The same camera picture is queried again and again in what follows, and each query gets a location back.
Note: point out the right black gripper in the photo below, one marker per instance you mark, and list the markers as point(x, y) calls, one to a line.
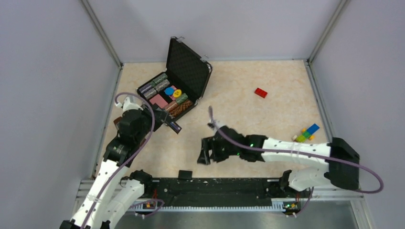
point(207, 144)

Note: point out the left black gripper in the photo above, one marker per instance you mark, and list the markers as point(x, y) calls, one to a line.
point(160, 116)

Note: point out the black remote control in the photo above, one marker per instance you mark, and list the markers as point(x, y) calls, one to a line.
point(174, 126)

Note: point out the black battery cover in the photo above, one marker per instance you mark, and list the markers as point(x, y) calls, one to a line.
point(185, 175)

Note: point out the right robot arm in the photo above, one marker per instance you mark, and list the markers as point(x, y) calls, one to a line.
point(326, 163)

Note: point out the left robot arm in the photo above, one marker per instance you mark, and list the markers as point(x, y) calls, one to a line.
point(100, 209)

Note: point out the pink playing card deck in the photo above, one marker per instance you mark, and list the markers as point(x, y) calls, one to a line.
point(159, 101)

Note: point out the blue round poker chip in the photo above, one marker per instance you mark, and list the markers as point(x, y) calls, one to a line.
point(169, 91)

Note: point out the yellow round poker chip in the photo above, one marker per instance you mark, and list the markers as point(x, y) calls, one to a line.
point(177, 93)

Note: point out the black poker chip case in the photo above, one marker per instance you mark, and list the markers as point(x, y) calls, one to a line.
point(186, 71)

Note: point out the brown leather pouch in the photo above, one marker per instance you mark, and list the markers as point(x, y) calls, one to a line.
point(116, 122)

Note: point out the red toy brick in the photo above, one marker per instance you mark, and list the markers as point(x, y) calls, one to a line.
point(260, 92)

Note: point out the toy brick train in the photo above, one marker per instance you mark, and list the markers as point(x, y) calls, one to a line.
point(307, 134)

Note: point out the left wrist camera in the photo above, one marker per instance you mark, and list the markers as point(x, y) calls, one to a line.
point(130, 104)

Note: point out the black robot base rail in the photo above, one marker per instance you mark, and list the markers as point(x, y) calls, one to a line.
point(221, 195)

